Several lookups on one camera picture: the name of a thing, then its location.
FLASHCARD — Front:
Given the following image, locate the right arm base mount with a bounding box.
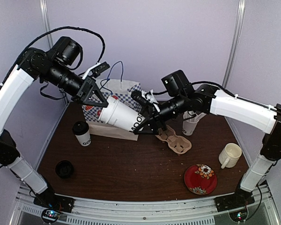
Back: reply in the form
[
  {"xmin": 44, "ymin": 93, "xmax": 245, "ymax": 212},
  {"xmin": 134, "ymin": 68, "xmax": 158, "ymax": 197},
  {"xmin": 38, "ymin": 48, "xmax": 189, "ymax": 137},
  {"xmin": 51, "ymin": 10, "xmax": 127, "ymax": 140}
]
[{"xmin": 214, "ymin": 183, "xmax": 255, "ymax": 212}]

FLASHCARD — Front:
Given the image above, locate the aluminium front rail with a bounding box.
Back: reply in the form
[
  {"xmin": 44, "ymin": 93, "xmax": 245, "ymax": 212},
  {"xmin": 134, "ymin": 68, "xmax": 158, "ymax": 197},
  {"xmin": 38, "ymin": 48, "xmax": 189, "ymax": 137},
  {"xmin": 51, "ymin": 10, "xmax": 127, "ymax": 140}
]
[{"xmin": 7, "ymin": 184, "xmax": 281, "ymax": 225}]

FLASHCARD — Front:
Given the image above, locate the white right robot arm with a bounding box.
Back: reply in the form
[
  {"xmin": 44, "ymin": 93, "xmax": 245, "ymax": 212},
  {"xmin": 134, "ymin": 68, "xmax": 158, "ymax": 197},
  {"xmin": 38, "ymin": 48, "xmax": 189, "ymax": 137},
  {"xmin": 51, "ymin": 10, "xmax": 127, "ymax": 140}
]
[{"xmin": 131, "ymin": 70, "xmax": 281, "ymax": 207}]

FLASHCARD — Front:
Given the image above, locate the red floral plate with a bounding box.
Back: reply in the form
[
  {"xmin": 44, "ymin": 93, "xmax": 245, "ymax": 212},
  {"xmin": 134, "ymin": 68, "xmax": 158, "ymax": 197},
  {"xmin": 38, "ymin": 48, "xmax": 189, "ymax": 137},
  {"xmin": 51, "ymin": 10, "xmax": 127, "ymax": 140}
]
[{"xmin": 184, "ymin": 164, "xmax": 217, "ymax": 195}]

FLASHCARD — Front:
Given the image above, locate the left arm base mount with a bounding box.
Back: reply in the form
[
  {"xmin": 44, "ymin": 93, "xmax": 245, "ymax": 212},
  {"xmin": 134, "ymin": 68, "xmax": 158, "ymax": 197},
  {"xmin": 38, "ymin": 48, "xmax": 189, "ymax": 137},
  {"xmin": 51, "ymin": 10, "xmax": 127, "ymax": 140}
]
[{"xmin": 33, "ymin": 186, "xmax": 74, "ymax": 213}]

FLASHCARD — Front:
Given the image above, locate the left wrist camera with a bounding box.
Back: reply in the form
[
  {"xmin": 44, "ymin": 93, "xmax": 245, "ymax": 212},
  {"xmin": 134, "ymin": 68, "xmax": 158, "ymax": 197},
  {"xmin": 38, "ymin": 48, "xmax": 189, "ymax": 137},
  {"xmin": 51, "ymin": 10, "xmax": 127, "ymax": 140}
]
[{"xmin": 82, "ymin": 61, "xmax": 110, "ymax": 80}]

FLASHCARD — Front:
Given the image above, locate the black plastic lid stack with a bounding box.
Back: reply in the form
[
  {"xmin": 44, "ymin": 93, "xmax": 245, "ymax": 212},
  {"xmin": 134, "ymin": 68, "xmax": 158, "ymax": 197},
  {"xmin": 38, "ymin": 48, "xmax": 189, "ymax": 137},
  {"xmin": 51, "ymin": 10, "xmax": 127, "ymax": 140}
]
[{"xmin": 55, "ymin": 160, "xmax": 74, "ymax": 179}]

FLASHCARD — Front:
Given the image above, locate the brown pulp cup carrier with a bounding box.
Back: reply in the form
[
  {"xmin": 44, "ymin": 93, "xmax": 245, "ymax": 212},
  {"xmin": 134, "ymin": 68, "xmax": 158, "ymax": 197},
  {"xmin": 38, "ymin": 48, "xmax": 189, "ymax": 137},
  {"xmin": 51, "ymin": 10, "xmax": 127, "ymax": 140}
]
[{"xmin": 155, "ymin": 125, "xmax": 192, "ymax": 155}]

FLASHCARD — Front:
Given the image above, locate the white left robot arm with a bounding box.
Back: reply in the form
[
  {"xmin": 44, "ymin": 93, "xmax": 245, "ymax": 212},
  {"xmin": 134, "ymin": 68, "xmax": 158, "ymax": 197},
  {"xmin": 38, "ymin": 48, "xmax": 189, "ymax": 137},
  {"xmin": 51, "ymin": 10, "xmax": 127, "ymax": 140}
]
[{"xmin": 0, "ymin": 37, "xmax": 110, "ymax": 208}]

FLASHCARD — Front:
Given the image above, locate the blue checkered paper bag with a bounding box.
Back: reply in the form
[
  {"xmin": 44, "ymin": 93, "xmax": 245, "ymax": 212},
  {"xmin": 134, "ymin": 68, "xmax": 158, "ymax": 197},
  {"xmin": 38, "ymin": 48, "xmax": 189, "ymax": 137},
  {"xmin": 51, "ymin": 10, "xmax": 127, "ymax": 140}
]
[{"xmin": 81, "ymin": 60, "xmax": 143, "ymax": 141}]

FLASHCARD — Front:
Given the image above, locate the white paper coffee cup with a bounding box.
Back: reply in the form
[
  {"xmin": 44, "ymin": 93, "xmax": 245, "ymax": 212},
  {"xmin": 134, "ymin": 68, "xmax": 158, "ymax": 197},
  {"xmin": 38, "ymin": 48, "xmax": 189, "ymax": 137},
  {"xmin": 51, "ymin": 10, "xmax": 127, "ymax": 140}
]
[{"xmin": 75, "ymin": 131, "xmax": 91, "ymax": 147}]

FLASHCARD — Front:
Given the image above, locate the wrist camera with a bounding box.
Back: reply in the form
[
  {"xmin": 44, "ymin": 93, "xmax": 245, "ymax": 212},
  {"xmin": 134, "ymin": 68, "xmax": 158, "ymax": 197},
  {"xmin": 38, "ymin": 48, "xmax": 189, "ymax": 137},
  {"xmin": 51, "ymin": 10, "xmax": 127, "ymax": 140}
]
[
  {"xmin": 82, "ymin": 61, "xmax": 110, "ymax": 80},
  {"xmin": 131, "ymin": 90, "xmax": 160, "ymax": 112}
]

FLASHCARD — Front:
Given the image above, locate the black plastic cup lid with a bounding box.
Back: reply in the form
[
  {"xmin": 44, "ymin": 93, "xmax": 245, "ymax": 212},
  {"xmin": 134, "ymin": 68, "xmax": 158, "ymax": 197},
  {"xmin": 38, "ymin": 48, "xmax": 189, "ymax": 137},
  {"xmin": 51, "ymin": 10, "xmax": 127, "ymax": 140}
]
[{"xmin": 72, "ymin": 121, "xmax": 89, "ymax": 135}]

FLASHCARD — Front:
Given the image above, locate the white cup holding straws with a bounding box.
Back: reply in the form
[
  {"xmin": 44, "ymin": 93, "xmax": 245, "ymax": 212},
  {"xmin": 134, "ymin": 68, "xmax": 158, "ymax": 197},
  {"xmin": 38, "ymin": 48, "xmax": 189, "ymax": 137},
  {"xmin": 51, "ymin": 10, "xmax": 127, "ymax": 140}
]
[{"xmin": 182, "ymin": 111, "xmax": 201, "ymax": 136}]

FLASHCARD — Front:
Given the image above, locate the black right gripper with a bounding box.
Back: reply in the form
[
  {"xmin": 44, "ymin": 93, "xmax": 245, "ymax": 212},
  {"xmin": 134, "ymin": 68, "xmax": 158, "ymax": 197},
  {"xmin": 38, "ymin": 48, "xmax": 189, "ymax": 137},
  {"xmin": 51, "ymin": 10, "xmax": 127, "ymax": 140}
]
[{"xmin": 134, "ymin": 93, "xmax": 188, "ymax": 135}]

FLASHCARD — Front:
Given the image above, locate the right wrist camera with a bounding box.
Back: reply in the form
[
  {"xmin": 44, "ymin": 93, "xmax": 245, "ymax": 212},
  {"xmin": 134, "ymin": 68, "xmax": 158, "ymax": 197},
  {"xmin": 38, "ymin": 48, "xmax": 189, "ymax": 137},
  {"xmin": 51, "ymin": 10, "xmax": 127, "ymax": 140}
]
[{"xmin": 131, "ymin": 90, "xmax": 160, "ymax": 112}]

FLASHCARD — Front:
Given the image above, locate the cream ceramic mug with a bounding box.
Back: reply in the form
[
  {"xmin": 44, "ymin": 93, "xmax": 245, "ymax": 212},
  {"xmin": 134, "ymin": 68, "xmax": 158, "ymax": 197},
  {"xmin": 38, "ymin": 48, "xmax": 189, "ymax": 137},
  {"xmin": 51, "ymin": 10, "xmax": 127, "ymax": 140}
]
[{"xmin": 218, "ymin": 143, "xmax": 242, "ymax": 169}]

